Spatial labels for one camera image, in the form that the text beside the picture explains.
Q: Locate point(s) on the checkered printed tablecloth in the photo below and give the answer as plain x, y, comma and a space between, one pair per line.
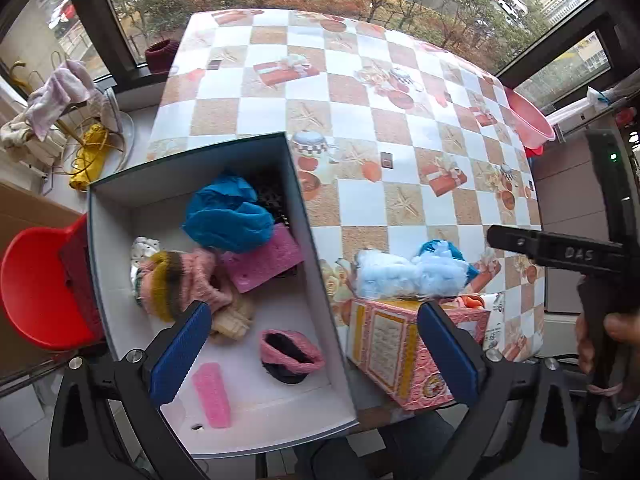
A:
380, 125

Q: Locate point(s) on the white round dish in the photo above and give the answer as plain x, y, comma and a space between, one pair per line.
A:
122, 130

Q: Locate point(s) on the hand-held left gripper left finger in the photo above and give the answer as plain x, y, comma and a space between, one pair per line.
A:
180, 360

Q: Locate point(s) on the dark patterned cloth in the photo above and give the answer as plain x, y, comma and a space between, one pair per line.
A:
272, 200

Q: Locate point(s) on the printed tissue pack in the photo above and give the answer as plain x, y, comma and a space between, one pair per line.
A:
492, 320

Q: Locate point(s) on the pink rectangular sponge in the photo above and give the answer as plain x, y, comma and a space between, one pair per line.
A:
212, 395

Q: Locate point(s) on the purple cloth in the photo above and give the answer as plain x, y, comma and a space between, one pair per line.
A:
60, 92

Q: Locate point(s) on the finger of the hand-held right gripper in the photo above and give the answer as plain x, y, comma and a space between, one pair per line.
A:
515, 242

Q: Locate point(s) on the light blue fuzzy sock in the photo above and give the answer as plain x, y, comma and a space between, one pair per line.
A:
395, 275

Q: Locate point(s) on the dark red pot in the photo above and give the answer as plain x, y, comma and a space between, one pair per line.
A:
162, 57

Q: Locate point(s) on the pink yellow knit sock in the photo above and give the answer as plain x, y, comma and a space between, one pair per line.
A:
175, 280

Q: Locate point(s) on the grey white cardboard box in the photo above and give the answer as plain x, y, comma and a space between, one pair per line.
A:
280, 400

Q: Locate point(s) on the beige cloth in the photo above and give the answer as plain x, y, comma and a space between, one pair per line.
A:
25, 140

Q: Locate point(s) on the yellow cloth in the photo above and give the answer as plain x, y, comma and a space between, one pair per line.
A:
90, 157

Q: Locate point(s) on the person's right hand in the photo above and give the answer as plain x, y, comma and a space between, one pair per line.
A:
625, 327

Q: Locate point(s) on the crumpled white paper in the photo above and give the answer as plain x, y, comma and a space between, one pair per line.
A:
142, 255

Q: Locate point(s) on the pink plastic basin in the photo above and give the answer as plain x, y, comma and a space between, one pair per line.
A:
530, 120

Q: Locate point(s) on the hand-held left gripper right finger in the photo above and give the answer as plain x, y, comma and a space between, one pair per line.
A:
447, 360

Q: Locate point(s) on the dark sock with pink cuff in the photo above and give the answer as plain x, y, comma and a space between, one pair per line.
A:
290, 357

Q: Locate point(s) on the pink tissue box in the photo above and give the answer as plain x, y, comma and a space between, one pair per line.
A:
395, 345

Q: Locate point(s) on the beige fuzzy sock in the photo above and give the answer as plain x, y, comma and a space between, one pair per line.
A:
232, 317

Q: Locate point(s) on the red plastic chair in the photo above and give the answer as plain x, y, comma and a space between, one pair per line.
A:
35, 285

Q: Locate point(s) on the red plastic basin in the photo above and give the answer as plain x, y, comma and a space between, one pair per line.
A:
534, 151

